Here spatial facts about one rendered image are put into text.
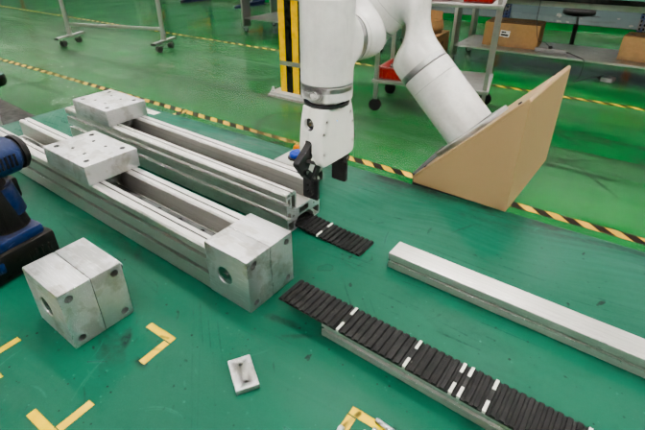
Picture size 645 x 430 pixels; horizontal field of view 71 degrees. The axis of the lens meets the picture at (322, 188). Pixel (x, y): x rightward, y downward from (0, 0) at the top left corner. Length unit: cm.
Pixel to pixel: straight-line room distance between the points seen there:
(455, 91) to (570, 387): 64
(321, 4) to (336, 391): 51
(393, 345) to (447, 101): 61
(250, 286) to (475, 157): 54
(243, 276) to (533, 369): 41
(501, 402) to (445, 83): 70
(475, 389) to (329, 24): 51
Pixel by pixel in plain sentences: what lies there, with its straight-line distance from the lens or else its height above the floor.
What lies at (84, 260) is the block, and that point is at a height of 87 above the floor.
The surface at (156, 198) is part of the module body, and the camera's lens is 93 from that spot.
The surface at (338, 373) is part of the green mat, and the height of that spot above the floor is 78.
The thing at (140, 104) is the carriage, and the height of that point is 90.
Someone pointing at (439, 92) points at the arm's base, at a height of 97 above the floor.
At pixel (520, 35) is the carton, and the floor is 36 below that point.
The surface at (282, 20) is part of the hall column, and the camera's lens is 405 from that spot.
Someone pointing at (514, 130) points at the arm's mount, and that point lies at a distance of 93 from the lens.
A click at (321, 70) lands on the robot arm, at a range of 69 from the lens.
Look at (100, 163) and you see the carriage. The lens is 95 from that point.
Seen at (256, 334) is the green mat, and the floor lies 78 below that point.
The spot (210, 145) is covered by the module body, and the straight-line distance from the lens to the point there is 106.
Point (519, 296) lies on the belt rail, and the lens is 75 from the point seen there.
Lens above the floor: 128
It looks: 29 degrees down
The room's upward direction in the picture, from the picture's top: straight up
